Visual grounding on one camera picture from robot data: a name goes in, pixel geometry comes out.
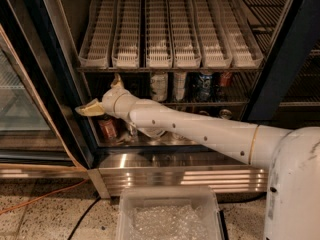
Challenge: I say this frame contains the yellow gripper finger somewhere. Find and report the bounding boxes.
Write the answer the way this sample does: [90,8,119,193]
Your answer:
[111,73,124,88]
[75,99,105,117]

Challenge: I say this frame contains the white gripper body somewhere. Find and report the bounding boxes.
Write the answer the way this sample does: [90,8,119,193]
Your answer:
[102,87,139,119]

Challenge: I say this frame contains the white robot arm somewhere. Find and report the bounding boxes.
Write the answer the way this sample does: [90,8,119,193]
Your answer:
[75,76,320,240]

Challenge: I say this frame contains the red can bottom shelf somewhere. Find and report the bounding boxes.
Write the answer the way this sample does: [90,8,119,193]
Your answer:
[98,115,118,140]

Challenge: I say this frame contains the red can shelf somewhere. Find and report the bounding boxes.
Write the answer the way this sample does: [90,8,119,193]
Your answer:
[219,72,233,87]
[98,115,118,140]

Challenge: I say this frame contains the white shelf tray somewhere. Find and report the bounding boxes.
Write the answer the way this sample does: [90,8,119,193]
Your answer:
[145,0,172,69]
[217,0,264,69]
[168,0,201,69]
[112,0,141,69]
[193,0,232,69]
[78,0,117,68]

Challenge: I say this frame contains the white can middle shelf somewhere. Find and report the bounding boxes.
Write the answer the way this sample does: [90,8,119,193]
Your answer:
[150,73,168,102]

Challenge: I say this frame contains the white slim can middle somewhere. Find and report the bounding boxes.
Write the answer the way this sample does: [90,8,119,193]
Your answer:
[173,72,187,101]

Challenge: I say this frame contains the stainless fridge base grille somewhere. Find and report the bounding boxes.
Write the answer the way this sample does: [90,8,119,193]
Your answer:
[88,149,268,198]

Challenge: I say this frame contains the glass fridge door left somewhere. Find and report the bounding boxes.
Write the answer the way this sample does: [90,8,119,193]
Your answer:
[0,25,87,178]

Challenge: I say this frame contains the blue can middle shelf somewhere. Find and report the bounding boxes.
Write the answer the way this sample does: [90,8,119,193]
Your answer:
[195,73,212,102]

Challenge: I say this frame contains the red can middle shelf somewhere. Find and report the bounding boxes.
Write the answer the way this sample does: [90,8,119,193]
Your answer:
[219,72,233,87]

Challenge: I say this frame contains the blue white can bottom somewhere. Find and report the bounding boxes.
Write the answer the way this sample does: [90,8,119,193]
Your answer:
[219,109,233,120]

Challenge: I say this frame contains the clear plastic bin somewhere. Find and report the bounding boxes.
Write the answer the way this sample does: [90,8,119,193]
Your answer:
[115,186,225,240]

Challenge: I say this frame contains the middle wire shelf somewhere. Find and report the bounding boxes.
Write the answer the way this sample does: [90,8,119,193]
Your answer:
[87,72,258,109]

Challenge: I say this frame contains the orange cable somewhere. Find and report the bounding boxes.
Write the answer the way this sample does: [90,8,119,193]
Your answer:
[0,178,89,216]

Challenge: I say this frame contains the black cable left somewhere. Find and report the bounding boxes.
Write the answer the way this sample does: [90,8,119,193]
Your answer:
[67,197,101,240]

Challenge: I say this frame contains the black cable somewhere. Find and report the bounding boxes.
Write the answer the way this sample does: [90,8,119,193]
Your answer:
[67,197,101,240]
[218,192,268,205]

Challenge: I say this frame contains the black cable right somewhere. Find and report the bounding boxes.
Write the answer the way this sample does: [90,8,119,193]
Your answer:
[218,192,268,205]

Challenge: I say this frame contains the dark fridge centre post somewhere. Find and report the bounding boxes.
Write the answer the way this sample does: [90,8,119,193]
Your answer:
[243,0,320,122]

